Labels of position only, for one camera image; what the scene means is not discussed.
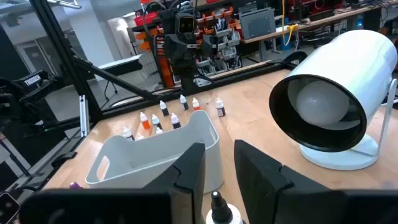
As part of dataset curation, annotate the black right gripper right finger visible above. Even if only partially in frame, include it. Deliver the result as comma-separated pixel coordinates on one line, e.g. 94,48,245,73
234,139,346,224

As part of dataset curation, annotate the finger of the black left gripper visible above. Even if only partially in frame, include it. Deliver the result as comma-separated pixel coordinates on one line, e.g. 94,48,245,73
201,34,219,58
164,33,184,62

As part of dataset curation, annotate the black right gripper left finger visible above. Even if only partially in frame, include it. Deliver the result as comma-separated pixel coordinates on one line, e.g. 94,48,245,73
142,142,206,224

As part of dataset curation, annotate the small dark food colouring bottle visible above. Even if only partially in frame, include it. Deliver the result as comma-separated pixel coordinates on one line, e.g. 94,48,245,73
179,94,190,111
151,114,164,131

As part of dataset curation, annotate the small maroon food colouring bottle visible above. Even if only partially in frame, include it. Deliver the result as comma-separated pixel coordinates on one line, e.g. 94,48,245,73
215,97,226,118

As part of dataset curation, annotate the small blue food colouring bottle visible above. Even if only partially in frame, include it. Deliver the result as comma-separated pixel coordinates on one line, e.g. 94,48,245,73
159,100,170,117

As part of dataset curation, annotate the small black food colouring bottle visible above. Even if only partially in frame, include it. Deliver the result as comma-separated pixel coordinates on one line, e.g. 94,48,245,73
170,112,182,130

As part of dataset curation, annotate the small purple food colouring bottle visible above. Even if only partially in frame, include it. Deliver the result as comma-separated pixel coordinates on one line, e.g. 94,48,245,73
122,126,136,142

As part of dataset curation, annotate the orange grey parts bin rack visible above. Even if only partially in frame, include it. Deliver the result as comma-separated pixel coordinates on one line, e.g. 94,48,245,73
135,6,243,90

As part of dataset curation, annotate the red toolbox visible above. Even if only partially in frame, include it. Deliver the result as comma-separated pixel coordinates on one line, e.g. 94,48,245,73
134,11,159,27

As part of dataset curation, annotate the white-topped desk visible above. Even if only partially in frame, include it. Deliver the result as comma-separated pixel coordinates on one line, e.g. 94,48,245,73
96,54,144,77

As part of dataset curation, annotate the grey metal case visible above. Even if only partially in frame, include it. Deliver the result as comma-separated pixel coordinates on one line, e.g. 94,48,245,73
238,7,277,40

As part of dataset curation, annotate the white plastic storage bin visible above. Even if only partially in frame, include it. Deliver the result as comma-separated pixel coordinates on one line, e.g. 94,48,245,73
85,110,224,194

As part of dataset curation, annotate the wooden workbench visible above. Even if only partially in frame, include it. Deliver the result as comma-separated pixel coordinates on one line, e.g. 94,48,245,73
241,4,383,63

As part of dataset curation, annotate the black rounded device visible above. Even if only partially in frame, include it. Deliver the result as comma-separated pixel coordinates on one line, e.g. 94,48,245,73
0,192,21,224

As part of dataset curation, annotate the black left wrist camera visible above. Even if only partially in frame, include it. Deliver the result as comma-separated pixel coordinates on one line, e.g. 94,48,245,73
174,11,200,44

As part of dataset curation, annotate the yellow cable with plug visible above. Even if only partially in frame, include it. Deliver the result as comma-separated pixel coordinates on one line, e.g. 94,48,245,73
281,0,299,47

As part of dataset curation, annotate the silver frame bracket plate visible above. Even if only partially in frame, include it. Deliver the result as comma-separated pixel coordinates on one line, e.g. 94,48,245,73
79,95,91,138

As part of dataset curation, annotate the black aluminium table frame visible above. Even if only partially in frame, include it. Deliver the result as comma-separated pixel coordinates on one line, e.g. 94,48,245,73
0,0,308,200

